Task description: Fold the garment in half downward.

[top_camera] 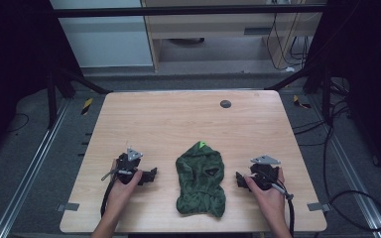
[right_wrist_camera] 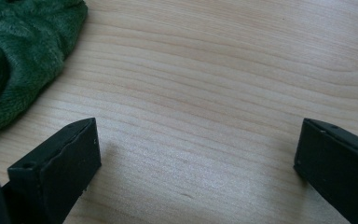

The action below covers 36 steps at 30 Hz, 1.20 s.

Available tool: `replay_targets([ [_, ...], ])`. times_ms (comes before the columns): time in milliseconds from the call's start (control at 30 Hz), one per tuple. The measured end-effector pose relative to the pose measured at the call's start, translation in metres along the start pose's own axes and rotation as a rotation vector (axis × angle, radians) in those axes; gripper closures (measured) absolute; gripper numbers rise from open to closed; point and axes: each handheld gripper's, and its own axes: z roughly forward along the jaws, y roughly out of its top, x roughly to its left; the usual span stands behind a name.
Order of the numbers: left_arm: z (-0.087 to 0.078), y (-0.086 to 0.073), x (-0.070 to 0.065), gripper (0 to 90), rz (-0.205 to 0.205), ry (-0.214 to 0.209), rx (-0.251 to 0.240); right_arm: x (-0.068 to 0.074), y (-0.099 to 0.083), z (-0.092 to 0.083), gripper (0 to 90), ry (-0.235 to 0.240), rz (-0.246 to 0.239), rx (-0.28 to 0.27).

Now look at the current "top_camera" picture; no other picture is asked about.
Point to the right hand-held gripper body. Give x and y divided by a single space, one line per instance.
264 172

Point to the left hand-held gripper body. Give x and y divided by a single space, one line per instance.
127 165

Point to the dark green knitted cloth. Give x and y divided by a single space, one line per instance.
199 180

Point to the person's left hand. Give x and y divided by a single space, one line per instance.
122 195

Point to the person's right hand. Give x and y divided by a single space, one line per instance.
268 198

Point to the yellow black hazard tape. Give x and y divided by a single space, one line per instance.
300 102
87 105

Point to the grey round table grommet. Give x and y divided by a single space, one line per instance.
225 104

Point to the black metal stand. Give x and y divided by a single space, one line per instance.
63 86
314 79

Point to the white cabinet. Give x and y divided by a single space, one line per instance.
105 36

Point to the black curtain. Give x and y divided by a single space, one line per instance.
367 72
16 66

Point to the light wooden desk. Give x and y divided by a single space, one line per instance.
218 29

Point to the grey metal table bracket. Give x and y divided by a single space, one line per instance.
317 207
68 207

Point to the aluminium floor rail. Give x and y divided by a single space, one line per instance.
29 172
350 165

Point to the black frame crossbar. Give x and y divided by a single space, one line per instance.
185 11

